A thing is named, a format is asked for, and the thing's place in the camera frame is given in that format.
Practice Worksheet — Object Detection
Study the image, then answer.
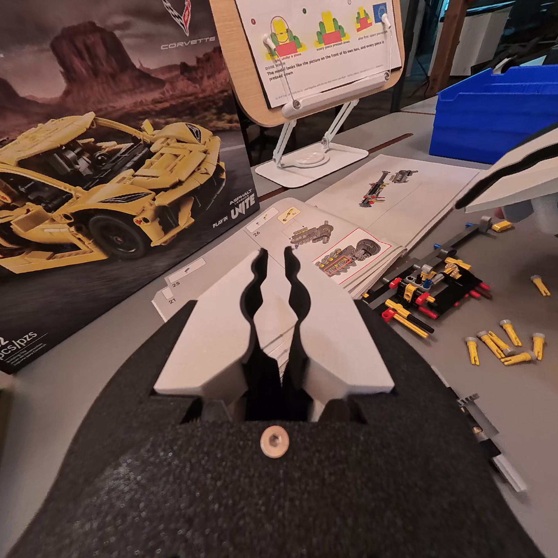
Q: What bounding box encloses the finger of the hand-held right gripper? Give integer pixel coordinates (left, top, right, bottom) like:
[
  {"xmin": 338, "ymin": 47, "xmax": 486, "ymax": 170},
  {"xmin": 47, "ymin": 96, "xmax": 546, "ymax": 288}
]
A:
[
  {"xmin": 455, "ymin": 126, "xmax": 558, "ymax": 210},
  {"xmin": 463, "ymin": 158, "xmax": 558, "ymax": 215}
]

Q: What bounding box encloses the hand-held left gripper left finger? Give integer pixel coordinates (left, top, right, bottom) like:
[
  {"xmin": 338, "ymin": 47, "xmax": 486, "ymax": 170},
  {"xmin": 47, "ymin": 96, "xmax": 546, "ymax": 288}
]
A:
[{"xmin": 153, "ymin": 248, "xmax": 268, "ymax": 421}]

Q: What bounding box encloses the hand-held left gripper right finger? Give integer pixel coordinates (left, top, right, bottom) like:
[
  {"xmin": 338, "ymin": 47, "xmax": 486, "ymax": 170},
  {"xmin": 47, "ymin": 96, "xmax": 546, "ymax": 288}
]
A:
[{"xmin": 283, "ymin": 247, "xmax": 396, "ymax": 423}]

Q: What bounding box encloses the pile of yellow toy pins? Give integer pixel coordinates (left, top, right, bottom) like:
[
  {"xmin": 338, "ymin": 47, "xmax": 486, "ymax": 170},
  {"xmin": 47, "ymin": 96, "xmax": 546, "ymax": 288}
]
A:
[{"xmin": 466, "ymin": 319, "xmax": 546, "ymax": 367}]

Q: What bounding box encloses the toy car set box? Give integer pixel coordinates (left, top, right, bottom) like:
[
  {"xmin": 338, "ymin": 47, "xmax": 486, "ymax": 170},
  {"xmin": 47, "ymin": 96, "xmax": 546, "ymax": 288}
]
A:
[{"xmin": 0, "ymin": 0, "xmax": 261, "ymax": 375}]

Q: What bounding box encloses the blue plastic bin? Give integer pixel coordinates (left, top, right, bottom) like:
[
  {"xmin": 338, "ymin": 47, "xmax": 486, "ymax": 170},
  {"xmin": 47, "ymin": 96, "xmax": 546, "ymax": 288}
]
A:
[{"xmin": 429, "ymin": 65, "xmax": 558, "ymax": 165}]

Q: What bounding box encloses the partly built toy chassis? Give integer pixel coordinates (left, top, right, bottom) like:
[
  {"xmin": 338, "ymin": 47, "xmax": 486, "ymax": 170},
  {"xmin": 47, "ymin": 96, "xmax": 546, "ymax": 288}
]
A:
[{"xmin": 362, "ymin": 216, "xmax": 514, "ymax": 340}]

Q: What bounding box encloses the building instruction booklet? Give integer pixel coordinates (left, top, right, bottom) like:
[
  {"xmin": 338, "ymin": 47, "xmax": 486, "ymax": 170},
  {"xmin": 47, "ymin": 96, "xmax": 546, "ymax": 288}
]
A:
[{"xmin": 152, "ymin": 154, "xmax": 481, "ymax": 364}]

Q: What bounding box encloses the wooden pillar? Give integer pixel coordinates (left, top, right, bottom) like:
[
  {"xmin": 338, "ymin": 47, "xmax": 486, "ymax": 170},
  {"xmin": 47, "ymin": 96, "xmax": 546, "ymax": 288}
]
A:
[{"xmin": 436, "ymin": 0, "xmax": 467, "ymax": 94}]

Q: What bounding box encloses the long black toy beam assembly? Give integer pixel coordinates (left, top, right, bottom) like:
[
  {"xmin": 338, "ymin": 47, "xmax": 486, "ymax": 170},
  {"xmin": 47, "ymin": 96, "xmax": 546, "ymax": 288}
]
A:
[{"xmin": 457, "ymin": 394, "xmax": 501, "ymax": 456}]

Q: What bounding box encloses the black stand pole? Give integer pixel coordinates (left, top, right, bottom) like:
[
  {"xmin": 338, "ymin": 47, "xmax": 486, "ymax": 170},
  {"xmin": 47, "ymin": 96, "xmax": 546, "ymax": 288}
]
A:
[{"xmin": 390, "ymin": 0, "xmax": 415, "ymax": 114}]

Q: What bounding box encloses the wooden book stand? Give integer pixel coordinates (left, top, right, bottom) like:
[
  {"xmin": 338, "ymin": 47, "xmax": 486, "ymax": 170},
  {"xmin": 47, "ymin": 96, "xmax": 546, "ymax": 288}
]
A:
[{"xmin": 209, "ymin": 0, "xmax": 406, "ymax": 189}]

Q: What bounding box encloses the black curved handle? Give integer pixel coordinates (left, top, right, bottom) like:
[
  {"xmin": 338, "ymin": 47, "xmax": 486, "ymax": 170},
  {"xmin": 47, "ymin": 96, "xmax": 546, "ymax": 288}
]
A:
[{"xmin": 492, "ymin": 52, "xmax": 552, "ymax": 75}]

